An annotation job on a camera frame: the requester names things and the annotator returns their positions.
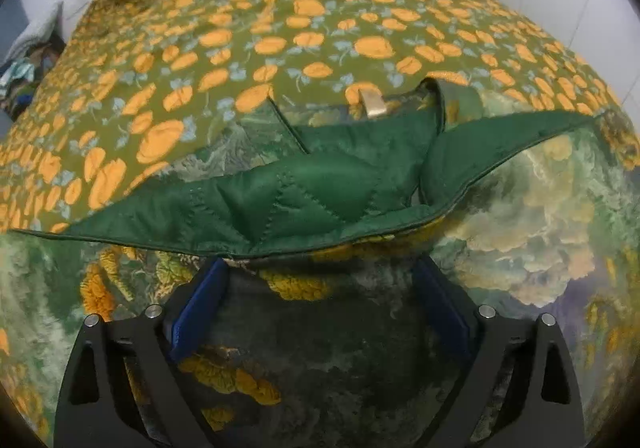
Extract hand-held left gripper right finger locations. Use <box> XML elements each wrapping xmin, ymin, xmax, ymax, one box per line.
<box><xmin>414</xmin><ymin>257</ymin><xmax>587</xmax><ymax>448</ymax></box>

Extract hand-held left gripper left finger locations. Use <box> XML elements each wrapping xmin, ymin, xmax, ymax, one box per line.
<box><xmin>52</xmin><ymin>257</ymin><xmax>232</xmax><ymax>448</ymax></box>

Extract green landscape print jacket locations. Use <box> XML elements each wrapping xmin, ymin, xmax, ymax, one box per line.
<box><xmin>0</xmin><ymin>76</ymin><xmax>640</xmax><ymax>448</ymax></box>

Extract pile of clothes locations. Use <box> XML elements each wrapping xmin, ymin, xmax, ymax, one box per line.
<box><xmin>0</xmin><ymin>45</ymin><xmax>67</xmax><ymax>121</ymax></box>

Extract orange floral green quilt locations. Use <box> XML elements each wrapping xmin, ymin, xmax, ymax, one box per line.
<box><xmin>0</xmin><ymin>0</ymin><xmax>628</xmax><ymax>235</ymax></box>

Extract white checked pillow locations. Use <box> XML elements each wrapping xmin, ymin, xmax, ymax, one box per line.
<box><xmin>10</xmin><ymin>2</ymin><xmax>66</xmax><ymax>59</ymax></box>

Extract blue-grey curtain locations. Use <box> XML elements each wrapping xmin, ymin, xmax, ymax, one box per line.
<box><xmin>0</xmin><ymin>0</ymin><xmax>25</xmax><ymax>71</ymax></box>

